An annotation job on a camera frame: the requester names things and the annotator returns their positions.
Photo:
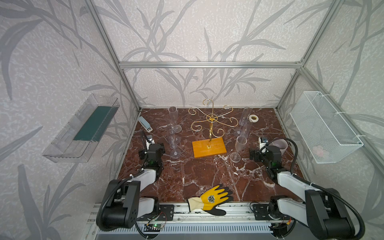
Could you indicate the clear acrylic wall shelf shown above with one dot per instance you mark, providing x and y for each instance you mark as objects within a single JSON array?
[{"x": 79, "y": 138}]

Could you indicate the pink item in basket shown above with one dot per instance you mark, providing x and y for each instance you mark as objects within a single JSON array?
[{"x": 320, "y": 152}]

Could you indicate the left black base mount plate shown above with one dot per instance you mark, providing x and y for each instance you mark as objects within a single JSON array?
[{"x": 160, "y": 213}]

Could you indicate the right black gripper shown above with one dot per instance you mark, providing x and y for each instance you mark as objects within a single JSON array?
[{"x": 258, "y": 152}]

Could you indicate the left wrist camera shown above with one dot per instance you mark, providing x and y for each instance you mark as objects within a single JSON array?
[{"x": 149, "y": 140}]

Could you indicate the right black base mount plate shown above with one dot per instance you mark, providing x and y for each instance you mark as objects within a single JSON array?
[{"x": 260, "y": 211}]

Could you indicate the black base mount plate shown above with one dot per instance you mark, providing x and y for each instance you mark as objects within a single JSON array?
[
  {"x": 260, "y": 211},
  {"x": 160, "y": 213}
]

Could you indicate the gold wire wine glass rack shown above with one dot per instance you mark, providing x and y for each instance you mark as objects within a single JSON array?
[{"x": 212, "y": 118}]

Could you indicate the grey remote control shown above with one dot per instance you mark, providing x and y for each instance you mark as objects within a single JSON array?
[{"x": 145, "y": 124}]

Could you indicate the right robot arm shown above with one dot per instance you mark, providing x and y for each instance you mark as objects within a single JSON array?
[{"x": 323, "y": 211}]

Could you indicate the yellow black work glove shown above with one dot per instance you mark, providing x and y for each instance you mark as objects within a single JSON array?
[{"x": 211, "y": 199}]

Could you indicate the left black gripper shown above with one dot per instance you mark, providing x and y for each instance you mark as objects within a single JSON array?
[{"x": 145, "y": 149}]

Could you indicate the yellow wooden rack base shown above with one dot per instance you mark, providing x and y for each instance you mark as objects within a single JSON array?
[{"x": 205, "y": 148}]

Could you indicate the white wire mesh basket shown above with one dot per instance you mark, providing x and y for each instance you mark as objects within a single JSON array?
[{"x": 320, "y": 123}]

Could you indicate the white tape roll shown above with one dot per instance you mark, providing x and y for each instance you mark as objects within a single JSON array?
[{"x": 253, "y": 118}]

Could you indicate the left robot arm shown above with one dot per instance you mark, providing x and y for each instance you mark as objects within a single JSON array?
[{"x": 122, "y": 204}]

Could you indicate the green circuit board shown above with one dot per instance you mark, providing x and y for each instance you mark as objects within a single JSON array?
[{"x": 152, "y": 228}]

